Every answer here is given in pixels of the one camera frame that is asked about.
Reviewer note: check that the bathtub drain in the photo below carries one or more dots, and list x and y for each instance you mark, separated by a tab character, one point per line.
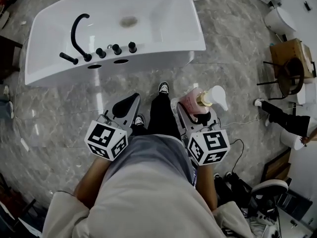
128	21

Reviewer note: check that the dark metal chair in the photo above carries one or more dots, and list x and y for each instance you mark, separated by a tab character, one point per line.
293	76

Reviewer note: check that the person's left shoe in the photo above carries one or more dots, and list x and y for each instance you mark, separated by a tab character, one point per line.
139	120

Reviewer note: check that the person's left forearm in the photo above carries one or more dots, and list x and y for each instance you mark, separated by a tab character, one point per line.
91	182

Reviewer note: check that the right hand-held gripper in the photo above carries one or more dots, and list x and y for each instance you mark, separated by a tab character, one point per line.
213	142

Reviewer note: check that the black faucet knob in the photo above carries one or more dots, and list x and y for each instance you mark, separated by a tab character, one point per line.
132	47
100	52
116	49

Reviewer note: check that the white cylindrical bin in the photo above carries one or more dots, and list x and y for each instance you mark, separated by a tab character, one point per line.
291	139

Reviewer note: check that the pink pump bottle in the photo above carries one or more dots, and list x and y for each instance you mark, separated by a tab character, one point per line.
192	103

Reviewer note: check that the white bathtub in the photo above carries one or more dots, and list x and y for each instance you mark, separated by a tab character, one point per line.
158	11

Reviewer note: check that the person's right shoe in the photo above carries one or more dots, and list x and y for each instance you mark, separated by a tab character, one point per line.
163	87

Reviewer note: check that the person's grey sweatshirt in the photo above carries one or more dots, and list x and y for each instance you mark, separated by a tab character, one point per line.
148	195

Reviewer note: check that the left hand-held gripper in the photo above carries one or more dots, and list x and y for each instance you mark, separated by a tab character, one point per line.
104	135

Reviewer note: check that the dark wooden furniture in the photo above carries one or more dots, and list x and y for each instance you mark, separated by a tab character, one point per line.
7	58

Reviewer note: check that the cardboard box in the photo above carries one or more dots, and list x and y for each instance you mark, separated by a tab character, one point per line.
282	51

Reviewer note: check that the person's shoe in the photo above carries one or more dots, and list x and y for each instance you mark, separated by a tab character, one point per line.
258	102
163	87
139	120

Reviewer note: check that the wooden frame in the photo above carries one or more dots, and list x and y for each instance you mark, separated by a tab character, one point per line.
275	167

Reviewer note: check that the person's black trousers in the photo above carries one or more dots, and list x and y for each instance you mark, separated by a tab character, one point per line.
162	118

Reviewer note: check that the black curved faucet spout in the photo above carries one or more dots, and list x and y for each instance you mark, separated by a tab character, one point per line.
74	37

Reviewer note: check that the small chrome overflow button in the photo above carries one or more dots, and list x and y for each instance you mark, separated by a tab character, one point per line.
109	46

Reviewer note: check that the person's right forearm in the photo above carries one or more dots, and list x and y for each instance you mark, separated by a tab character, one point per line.
206	187

